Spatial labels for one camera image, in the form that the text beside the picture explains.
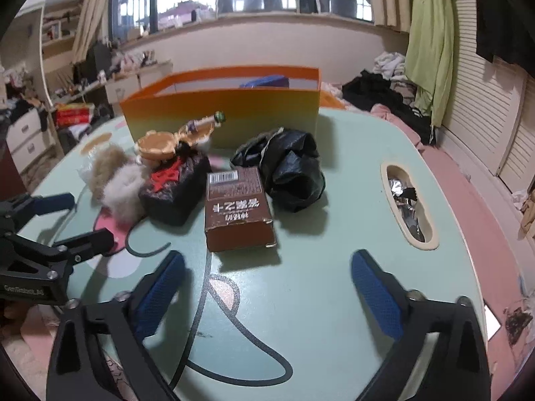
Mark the anime figurine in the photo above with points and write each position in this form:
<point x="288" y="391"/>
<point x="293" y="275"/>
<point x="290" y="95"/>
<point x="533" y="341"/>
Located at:
<point x="158" y="146"/>

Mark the orange cardboard box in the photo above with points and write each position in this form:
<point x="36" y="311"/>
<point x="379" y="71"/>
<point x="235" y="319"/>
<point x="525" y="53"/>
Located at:
<point x="174" y="100"/>

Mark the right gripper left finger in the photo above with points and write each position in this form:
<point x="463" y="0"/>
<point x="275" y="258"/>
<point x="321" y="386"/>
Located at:
<point x="78" y="369"/>

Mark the black plastic bag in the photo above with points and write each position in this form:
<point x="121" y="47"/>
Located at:
<point x="288" y="163"/>

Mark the brown cardboard packet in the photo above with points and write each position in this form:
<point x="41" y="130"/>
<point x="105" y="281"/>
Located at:
<point x="237" y="214"/>

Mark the green hanging cloth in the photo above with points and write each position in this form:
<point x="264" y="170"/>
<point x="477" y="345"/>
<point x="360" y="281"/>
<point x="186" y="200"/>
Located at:
<point x="430" y="55"/>

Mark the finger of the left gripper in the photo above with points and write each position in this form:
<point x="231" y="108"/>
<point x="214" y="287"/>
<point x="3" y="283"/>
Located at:
<point x="17" y="211"/>
<point x="83" y="246"/>

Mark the clear plastic wrapped bundle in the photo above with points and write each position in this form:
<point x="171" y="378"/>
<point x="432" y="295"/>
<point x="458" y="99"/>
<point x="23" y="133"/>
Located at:
<point x="86" y="169"/>

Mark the white fur pompom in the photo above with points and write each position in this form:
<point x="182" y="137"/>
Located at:
<point x="121" y="194"/>

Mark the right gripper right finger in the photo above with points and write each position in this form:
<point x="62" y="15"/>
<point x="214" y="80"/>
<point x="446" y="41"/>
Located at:
<point x="458" y="368"/>

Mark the black red patterned pouch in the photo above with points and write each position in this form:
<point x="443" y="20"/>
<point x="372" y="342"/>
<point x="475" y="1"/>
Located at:
<point x="172" y="191"/>

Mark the red flat box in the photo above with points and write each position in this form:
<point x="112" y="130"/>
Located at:
<point x="67" y="115"/>

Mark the blue tin box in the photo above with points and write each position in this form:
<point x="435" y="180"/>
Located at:
<point x="270" y="81"/>

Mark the brown fur pompom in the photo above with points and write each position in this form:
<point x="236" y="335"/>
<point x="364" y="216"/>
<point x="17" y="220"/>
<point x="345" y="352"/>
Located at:
<point x="105" y="161"/>

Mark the white drawer cabinet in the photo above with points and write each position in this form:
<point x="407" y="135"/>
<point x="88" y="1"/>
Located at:
<point x="26" y="140"/>

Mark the black clothes pile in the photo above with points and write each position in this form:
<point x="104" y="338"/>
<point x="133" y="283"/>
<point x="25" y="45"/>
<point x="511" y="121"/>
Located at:
<point x="368" y="89"/>

